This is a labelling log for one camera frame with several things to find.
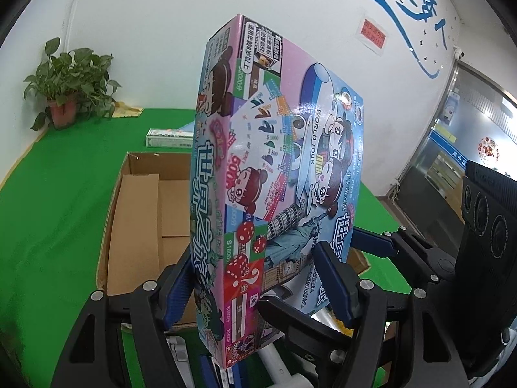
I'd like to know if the glass door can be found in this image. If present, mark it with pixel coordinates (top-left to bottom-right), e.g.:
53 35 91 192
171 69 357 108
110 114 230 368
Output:
375 62 517 251

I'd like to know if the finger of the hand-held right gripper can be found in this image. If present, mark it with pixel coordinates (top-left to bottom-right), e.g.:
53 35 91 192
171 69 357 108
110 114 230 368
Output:
353 226 459 284
256 296 352 388

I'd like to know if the yellow paper packet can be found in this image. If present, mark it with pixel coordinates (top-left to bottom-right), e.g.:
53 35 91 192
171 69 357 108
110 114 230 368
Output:
111 103 144 119

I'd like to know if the stainless steel cup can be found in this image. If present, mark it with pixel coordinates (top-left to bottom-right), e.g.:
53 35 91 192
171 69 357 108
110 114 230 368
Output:
313 309 344 334

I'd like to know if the white plastic holder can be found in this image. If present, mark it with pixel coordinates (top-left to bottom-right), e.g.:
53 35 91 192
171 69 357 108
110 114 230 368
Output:
165 331 192 364

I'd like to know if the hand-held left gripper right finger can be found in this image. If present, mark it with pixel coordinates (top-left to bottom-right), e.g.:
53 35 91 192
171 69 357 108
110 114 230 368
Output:
313 242 461 388

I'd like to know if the colourful cartoon board game box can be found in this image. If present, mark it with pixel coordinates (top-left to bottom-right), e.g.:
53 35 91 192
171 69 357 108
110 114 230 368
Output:
190 14 366 368

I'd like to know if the red wall sign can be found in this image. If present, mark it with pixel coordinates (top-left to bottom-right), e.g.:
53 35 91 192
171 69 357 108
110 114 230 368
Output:
357 18 389 53

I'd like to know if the blue wall lettering decal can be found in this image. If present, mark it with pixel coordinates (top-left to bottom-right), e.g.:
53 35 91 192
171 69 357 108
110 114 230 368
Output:
303 0 451 79

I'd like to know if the potted green plant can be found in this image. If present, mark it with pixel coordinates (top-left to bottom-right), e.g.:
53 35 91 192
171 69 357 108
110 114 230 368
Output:
23 37 122 131

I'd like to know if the flat green and white box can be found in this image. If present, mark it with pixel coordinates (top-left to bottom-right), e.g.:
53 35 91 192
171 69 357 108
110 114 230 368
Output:
146 121 196 147

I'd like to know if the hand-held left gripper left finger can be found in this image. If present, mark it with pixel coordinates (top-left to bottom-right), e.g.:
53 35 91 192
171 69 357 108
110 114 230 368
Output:
52 246 203 388

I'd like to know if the large cardboard box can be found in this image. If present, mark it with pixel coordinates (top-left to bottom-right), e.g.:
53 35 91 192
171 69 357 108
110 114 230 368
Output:
96 151 370 328

